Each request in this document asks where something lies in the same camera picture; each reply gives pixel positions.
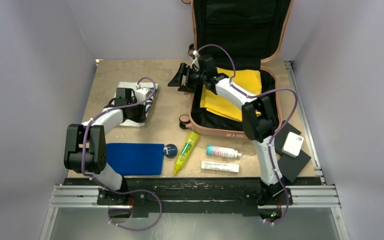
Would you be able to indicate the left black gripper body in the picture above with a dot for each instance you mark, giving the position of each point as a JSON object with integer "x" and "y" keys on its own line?
{"x": 136, "y": 112}

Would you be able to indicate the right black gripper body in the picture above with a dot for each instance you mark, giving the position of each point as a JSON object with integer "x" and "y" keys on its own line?
{"x": 195, "y": 78}

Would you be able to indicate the white shirt blue flower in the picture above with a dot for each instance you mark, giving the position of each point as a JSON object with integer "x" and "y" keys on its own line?
{"x": 150, "y": 99}

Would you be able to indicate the yellow cloth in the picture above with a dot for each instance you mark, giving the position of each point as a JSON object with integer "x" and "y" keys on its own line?
{"x": 249, "y": 80}

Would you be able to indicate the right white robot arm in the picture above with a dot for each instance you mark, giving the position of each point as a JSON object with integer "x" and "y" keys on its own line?
{"x": 259, "y": 119}

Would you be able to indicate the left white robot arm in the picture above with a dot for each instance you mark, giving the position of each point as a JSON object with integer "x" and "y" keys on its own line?
{"x": 85, "y": 144}

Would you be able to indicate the blue folded cloth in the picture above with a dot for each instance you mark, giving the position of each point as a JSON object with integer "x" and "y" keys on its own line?
{"x": 136, "y": 159}

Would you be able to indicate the round dark blue tin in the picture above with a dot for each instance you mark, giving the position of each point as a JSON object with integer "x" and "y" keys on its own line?
{"x": 170, "y": 151}

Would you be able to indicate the pink suitcase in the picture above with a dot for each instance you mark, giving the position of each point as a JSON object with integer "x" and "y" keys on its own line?
{"x": 238, "y": 35}

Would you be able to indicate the yellow green tube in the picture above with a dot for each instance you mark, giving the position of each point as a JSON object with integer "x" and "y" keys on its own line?
{"x": 185, "y": 152}

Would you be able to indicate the white teal spray bottle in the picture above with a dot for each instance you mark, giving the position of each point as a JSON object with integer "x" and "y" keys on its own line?
{"x": 222, "y": 152}

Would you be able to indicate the white toothpaste box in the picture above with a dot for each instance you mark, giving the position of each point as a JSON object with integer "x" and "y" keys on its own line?
{"x": 220, "y": 166}

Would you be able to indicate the black foam pad upper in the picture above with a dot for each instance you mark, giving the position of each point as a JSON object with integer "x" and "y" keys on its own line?
{"x": 282, "y": 135}

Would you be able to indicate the black foam pad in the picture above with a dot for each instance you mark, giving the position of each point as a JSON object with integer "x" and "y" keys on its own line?
{"x": 282, "y": 135}
{"x": 291, "y": 167}

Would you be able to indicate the white square device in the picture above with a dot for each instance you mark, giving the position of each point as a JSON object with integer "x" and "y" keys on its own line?
{"x": 292, "y": 145}

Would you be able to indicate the black foam pad lower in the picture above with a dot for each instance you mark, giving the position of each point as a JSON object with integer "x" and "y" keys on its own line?
{"x": 291, "y": 167}

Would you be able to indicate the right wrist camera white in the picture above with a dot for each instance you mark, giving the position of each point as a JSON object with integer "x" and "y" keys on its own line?
{"x": 195, "y": 62}

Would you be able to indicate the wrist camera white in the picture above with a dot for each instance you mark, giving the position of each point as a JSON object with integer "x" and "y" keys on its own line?
{"x": 142, "y": 93}
{"x": 195, "y": 62}

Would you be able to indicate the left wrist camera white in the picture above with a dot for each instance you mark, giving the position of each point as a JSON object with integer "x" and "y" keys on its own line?
{"x": 142, "y": 93}

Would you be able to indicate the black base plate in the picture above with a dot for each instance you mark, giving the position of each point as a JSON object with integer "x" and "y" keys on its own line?
{"x": 186, "y": 195}

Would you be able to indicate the aluminium rail frame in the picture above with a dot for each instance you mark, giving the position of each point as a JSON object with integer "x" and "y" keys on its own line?
{"x": 314, "y": 214}

